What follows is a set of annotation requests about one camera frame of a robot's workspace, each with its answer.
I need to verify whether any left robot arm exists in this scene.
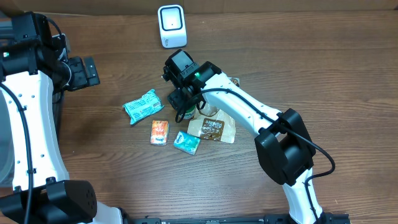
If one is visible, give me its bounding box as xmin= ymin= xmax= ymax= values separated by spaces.
xmin=1 ymin=12 xmax=128 ymax=223

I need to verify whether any orange white small box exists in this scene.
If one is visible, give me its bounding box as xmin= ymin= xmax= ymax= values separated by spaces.
xmin=150 ymin=120 xmax=169 ymax=146

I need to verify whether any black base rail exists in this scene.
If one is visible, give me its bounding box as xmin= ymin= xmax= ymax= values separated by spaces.
xmin=128 ymin=213 xmax=351 ymax=224

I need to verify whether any white barcode scanner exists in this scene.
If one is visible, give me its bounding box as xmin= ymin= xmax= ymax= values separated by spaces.
xmin=157 ymin=4 xmax=187 ymax=49

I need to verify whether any green lid jar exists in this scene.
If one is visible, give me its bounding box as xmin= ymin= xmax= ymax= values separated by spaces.
xmin=183 ymin=105 xmax=197 ymax=119

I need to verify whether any teal snack packet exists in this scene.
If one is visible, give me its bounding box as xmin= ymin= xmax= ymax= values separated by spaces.
xmin=123 ymin=89 xmax=164 ymax=125

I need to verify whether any grey plastic shopping basket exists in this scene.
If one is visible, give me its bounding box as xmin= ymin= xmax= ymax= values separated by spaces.
xmin=1 ymin=92 xmax=64 ymax=188

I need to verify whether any teal Kleenex tissue pack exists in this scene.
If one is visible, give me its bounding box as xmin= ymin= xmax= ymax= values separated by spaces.
xmin=174 ymin=131 xmax=200 ymax=156

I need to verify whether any brown white snack bag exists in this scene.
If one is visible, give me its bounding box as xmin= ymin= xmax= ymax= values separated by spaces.
xmin=187 ymin=77 xmax=241 ymax=144

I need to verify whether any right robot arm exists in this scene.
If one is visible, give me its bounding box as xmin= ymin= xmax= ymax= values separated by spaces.
xmin=162 ymin=49 xmax=323 ymax=223

